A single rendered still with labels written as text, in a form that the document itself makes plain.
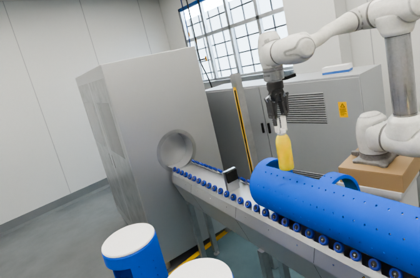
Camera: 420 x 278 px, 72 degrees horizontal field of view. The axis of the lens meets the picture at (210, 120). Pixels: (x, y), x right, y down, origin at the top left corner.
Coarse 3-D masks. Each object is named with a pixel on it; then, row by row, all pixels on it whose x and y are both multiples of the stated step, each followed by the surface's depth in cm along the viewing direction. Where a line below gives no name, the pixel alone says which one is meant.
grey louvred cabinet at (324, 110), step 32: (224, 96) 367; (256, 96) 328; (288, 96) 297; (320, 96) 271; (352, 96) 249; (224, 128) 385; (256, 128) 343; (288, 128) 309; (320, 128) 281; (352, 128) 257; (224, 160) 406; (320, 160) 292
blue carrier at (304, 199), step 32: (256, 192) 154; (288, 192) 135; (320, 192) 122; (352, 192) 112; (320, 224) 121; (352, 224) 107; (384, 224) 98; (416, 224) 91; (384, 256) 100; (416, 256) 90
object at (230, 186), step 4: (232, 168) 201; (224, 172) 197; (228, 172) 197; (232, 172) 198; (236, 172) 200; (224, 176) 198; (228, 176) 197; (232, 176) 199; (236, 176) 200; (224, 180) 199; (228, 180) 197; (232, 180) 199; (236, 180) 202; (228, 184) 199; (232, 184) 201; (236, 184) 203; (228, 188) 199; (232, 188) 201; (236, 188) 203
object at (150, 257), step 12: (156, 240) 152; (144, 252) 142; (156, 252) 149; (108, 264) 142; (120, 264) 139; (132, 264) 140; (144, 264) 143; (156, 264) 148; (120, 276) 161; (132, 276) 168; (144, 276) 143; (156, 276) 147; (168, 276) 159
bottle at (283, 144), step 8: (280, 136) 131; (288, 136) 132; (280, 144) 131; (288, 144) 131; (280, 152) 132; (288, 152) 131; (280, 160) 133; (288, 160) 132; (280, 168) 135; (288, 168) 132
